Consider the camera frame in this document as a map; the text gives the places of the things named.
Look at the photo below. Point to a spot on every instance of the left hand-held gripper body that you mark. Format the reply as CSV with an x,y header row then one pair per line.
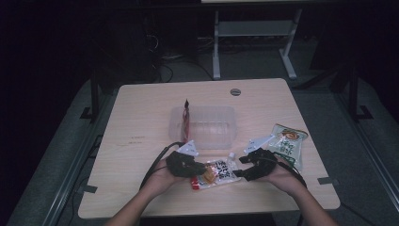
x,y
183,163

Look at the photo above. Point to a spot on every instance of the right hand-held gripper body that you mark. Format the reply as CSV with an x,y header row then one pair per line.
x,y
262,164

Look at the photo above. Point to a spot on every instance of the white and red snack packet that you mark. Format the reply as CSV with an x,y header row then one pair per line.
x,y
219,172

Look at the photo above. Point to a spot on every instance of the green snack packet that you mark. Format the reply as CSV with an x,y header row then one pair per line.
x,y
290,139

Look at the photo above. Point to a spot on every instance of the clear plastic container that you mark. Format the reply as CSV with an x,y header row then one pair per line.
x,y
210,127

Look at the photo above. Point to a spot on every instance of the person's right hand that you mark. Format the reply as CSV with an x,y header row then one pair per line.
x,y
284,177

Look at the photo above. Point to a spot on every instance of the person's left hand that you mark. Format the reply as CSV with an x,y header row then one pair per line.
x,y
161,179

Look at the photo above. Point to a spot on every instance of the grey tape strip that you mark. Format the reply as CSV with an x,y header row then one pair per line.
x,y
90,189
327,180

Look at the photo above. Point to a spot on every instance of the grey table grommet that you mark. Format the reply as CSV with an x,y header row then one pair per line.
x,y
235,92

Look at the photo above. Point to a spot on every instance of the black metal stand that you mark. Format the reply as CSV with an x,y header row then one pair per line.
x,y
94,100
354,94

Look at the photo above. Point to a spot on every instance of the white metal desk frame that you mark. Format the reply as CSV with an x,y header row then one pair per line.
x,y
254,29

